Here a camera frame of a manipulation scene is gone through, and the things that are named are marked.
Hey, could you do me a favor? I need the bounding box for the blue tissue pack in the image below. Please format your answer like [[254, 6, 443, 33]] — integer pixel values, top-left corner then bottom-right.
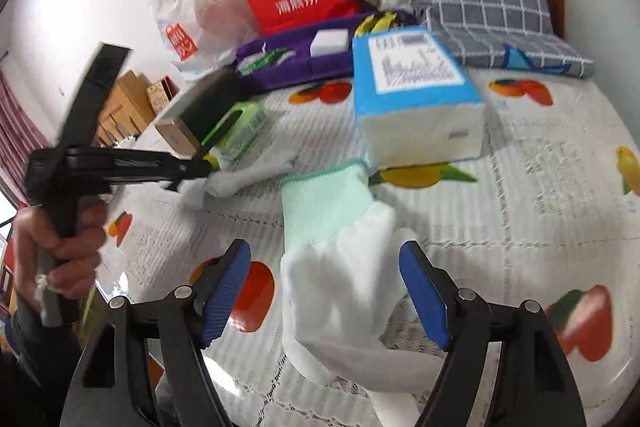
[[351, 26, 487, 168]]

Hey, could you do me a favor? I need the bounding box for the light green tissue packet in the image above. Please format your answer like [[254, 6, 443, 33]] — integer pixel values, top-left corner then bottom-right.
[[212, 101, 268, 170]]

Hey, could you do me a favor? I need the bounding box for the person's left forearm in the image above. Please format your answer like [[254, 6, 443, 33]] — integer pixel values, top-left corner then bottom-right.
[[0, 297, 86, 413]]

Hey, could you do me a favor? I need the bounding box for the red curtain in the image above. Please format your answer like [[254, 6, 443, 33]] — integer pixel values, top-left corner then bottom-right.
[[0, 67, 51, 200]]

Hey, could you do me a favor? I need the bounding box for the brown cardboard box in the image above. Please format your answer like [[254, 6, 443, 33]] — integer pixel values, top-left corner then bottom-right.
[[95, 69, 156, 148]]

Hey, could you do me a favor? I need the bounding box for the person's left hand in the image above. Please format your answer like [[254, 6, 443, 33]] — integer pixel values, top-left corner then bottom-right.
[[10, 201, 108, 304]]

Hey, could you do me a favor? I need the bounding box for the white plastic shopping bag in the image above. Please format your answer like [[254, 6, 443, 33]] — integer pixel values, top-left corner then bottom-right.
[[145, 0, 256, 82]]

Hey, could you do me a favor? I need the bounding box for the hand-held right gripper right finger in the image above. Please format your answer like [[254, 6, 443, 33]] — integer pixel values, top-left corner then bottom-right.
[[398, 241, 588, 427]]

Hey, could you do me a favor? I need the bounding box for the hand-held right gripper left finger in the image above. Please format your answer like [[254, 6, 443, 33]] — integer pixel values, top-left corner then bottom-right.
[[65, 238, 252, 427]]

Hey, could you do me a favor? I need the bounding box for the fruit print bed sheet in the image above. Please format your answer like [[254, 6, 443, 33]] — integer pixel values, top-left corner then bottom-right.
[[95, 67, 640, 427]]

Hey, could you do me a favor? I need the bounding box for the patterned gift box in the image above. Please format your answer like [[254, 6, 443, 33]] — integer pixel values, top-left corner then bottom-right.
[[146, 77, 177, 112]]

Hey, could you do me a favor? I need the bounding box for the dark green book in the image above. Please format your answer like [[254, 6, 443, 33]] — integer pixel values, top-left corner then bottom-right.
[[154, 68, 242, 158]]

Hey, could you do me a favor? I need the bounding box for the white mesh pouch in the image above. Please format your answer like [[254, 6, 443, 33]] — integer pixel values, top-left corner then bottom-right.
[[310, 29, 351, 58]]

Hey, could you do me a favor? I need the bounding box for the yellow and black pouch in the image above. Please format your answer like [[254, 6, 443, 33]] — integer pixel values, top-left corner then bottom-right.
[[355, 11, 417, 35]]

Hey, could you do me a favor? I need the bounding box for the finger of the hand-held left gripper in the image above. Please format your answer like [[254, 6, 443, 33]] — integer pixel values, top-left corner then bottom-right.
[[167, 113, 242, 172], [162, 164, 213, 194]]

